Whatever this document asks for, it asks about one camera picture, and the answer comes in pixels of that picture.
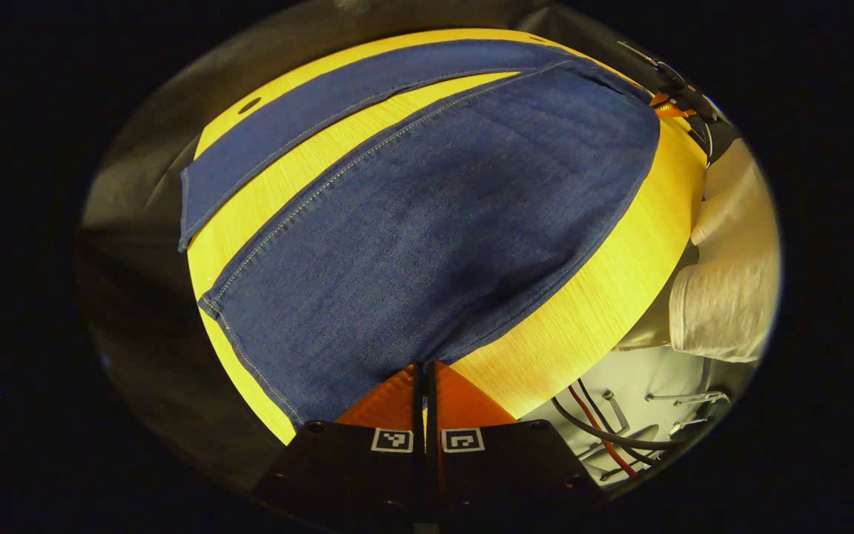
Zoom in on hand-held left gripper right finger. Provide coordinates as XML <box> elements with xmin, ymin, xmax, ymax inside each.
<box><xmin>427</xmin><ymin>360</ymin><xmax>607</xmax><ymax>521</ymax></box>

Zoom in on red cable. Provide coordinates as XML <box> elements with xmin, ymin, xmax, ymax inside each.
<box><xmin>568</xmin><ymin>384</ymin><xmax>640</xmax><ymax>480</ymax></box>

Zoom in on black cable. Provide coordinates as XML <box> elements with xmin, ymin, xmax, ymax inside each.
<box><xmin>552</xmin><ymin>378</ymin><xmax>689</xmax><ymax>468</ymax></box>

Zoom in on blue denim jeans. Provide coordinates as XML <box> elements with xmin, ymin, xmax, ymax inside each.
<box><xmin>177</xmin><ymin>39</ymin><xmax>663</xmax><ymax>429</ymax></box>

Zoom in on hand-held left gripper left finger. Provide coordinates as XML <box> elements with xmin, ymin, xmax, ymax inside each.
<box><xmin>253</xmin><ymin>362</ymin><xmax>426</xmax><ymax>524</ymax></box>

